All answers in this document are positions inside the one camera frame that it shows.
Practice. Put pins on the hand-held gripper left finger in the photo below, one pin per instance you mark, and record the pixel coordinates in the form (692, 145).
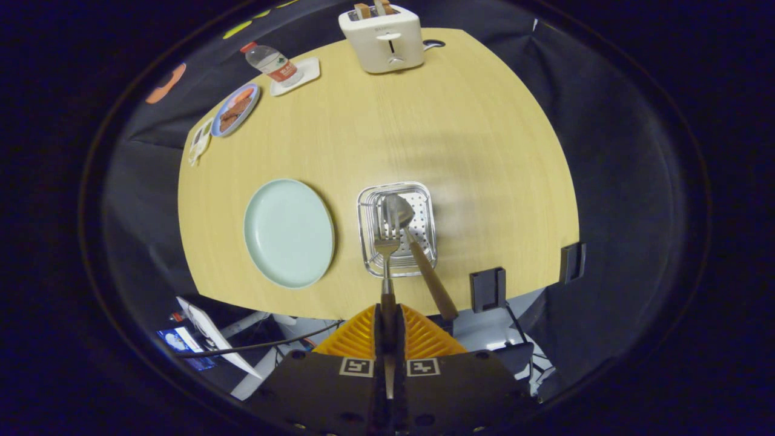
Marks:
(379, 363)

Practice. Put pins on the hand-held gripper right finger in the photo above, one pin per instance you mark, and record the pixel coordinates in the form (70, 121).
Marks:
(398, 363)

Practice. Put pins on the black table clamp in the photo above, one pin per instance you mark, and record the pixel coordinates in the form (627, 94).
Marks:
(487, 290)
(572, 263)

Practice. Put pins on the white metal pipe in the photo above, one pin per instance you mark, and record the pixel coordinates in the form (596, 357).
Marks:
(242, 326)

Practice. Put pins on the pale green plate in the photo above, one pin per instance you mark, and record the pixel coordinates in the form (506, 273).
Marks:
(290, 233)

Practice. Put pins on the perforated metal tray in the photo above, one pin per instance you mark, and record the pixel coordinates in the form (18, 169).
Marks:
(425, 200)

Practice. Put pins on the white board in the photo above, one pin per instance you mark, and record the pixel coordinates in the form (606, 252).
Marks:
(212, 333)

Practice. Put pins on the blue lit screen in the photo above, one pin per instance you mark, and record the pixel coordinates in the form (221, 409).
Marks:
(181, 346)

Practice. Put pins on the blue plate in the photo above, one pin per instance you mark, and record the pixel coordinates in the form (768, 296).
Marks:
(221, 127)

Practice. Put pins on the white divided sauce dish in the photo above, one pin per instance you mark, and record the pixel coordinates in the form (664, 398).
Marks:
(200, 142)

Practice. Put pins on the brown meat slices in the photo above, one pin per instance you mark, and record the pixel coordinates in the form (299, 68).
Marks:
(233, 115)

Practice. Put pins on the black backdrop cloth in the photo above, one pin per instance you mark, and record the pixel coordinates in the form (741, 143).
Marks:
(623, 181)

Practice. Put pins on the orange sausage piece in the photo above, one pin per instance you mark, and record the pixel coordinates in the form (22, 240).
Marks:
(244, 95)

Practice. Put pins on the white square coaster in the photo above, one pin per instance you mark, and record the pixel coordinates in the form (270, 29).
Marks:
(309, 69)

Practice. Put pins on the white toaster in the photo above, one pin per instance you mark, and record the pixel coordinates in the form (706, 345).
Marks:
(387, 51)

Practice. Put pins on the clear water bottle red cap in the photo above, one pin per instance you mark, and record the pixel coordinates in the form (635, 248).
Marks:
(275, 63)

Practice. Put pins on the brown toast slice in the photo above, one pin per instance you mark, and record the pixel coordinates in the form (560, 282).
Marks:
(382, 7)
(362, 11)

